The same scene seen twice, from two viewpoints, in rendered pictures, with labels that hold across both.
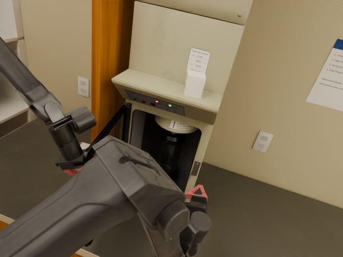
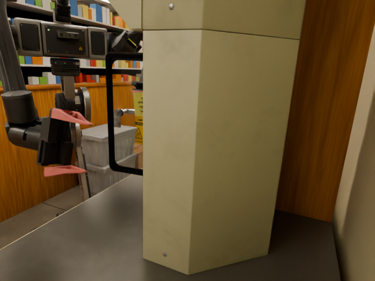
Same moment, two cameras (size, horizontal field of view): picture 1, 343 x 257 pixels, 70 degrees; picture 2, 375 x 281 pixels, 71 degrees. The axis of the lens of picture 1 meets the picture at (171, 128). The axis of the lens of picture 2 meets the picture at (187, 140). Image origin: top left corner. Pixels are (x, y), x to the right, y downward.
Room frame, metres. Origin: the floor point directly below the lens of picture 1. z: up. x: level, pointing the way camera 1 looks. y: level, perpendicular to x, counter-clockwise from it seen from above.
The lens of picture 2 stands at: (0.90, -0.59, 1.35)
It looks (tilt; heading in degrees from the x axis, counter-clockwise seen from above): 15 degrees down; 102
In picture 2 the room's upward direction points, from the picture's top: 3 degrees clockwise
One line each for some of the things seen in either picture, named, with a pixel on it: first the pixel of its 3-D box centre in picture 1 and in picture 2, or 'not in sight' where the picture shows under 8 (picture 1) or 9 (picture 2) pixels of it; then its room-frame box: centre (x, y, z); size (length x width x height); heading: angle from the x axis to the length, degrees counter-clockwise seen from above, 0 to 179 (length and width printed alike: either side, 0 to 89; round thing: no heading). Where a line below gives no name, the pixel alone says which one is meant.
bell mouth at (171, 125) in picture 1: (178, 114); not in sight; (0.83, -0.02, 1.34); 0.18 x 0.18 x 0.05
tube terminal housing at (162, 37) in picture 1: (174, 114); (231, 82); (0.86, 0.00, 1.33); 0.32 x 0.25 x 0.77; 79
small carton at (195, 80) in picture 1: (194, 83); not in sight; (0.67, -0.04, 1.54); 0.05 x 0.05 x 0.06; 3
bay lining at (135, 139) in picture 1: (168, 141); not in sight; (0.86, 0.00, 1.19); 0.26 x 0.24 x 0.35; 79
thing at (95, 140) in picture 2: not in sight; (107, 143); (-0.59, 1.97, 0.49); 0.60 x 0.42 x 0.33; 79
